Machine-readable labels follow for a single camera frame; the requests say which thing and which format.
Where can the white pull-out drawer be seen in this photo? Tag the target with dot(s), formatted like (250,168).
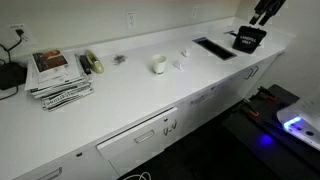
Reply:
(140,143)

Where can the pile of metal paper clips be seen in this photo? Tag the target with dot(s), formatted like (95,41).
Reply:
(118,59)

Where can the black countertop trash slot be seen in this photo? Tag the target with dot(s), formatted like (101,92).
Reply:
(214,48)

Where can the small white packet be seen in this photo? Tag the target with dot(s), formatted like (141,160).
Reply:
(179,65)
(186,53)

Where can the white wall outlet middle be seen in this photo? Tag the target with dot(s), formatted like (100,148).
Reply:
(131,20)

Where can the white robot base with blue light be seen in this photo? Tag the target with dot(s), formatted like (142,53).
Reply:
(302,120)

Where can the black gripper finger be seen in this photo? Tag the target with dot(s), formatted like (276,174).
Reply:
(271,9)
(260,9)

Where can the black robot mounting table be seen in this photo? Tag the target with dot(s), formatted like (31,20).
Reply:
(256,126)

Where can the small white packet left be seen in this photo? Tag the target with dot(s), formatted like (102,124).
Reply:
(179,65)

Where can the small white packet right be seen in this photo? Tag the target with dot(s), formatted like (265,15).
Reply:
(186,53)

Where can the white wall outlet left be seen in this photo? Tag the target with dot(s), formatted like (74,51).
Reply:
(21,32)

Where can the top magazine with portrait cover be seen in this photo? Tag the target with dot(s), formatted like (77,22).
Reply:
(50,64)

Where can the stack of magazines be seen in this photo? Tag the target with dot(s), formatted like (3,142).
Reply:
(60,91)

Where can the black device on counter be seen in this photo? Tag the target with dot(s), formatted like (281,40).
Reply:
(11,75)

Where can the white wall outlet right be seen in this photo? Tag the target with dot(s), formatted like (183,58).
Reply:
(195,11)

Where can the white cabinet door with handle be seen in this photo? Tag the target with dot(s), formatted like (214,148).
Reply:
(237,87)

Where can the black landfill only sign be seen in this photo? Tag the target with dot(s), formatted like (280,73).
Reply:
(248,39)

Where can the black stapler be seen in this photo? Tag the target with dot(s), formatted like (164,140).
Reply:
(85,64)

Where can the white paper cup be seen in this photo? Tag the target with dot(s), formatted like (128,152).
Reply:
(159,63)

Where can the white wall outlet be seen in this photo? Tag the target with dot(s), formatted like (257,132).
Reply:
(195,11)
(131,20)
(21,32)

